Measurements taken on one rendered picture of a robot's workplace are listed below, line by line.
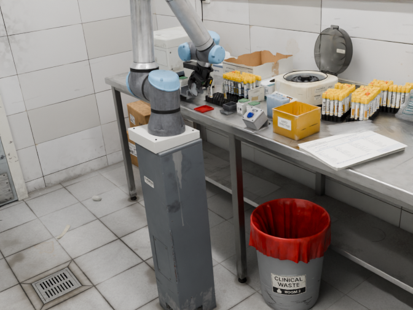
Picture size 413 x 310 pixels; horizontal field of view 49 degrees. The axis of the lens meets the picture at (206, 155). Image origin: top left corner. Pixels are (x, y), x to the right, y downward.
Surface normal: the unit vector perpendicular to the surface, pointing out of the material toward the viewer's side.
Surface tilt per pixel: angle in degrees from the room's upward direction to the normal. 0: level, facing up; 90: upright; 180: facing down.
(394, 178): 0
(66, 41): 90
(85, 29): 90
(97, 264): 0
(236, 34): 90
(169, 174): 90
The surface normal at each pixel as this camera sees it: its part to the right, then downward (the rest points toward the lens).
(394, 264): -0.07, -0.90
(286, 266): -0.28, 0.47
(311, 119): 0.59, 0.29
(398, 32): -0.80, 0.31
